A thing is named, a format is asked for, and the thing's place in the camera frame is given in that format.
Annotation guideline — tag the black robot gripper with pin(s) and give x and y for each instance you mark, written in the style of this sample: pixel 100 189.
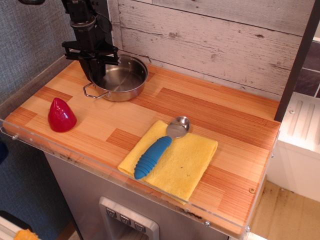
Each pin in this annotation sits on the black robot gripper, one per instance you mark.
pixel 91 45

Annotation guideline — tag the stainless steel pot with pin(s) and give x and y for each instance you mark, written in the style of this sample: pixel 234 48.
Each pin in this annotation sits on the stainless steel pot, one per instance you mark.
pixel 121 82

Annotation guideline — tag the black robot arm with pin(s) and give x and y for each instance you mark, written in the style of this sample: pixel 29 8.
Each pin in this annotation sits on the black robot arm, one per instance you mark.
pixel 82 14

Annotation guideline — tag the red plastic pepper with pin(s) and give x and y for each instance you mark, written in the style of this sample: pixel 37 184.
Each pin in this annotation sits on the red plastic pepper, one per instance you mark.
pixel 60 117

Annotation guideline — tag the clear acrylic edge guard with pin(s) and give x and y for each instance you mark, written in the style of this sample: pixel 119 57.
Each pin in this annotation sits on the clear acrylic edge guard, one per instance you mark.
pixel 225 198

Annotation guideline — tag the yellow folded cloth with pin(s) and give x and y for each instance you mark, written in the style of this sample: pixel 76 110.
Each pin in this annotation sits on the yellow folded cloth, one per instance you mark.
pixel 180 168

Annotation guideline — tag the grey toy fridge cabinet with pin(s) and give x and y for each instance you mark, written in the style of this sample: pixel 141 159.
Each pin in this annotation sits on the grey toy fridge cabinet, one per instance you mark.
pixel 105 207

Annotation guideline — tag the orange object bottom left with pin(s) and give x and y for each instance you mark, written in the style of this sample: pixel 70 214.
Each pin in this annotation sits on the orange object bottom left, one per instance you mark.
pixel 25 234

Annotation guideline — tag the white toy sink unit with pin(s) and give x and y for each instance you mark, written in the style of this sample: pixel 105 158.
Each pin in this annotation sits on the white toy sink unit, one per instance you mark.
pixel 295 160

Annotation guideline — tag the blue handled metal spoon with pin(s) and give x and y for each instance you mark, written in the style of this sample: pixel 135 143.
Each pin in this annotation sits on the blue handled metal spoon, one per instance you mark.
pixel 177 128

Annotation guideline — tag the dark right frame post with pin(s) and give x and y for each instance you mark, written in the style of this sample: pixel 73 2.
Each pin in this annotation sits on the dark right frame post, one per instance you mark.
pixel 302 52

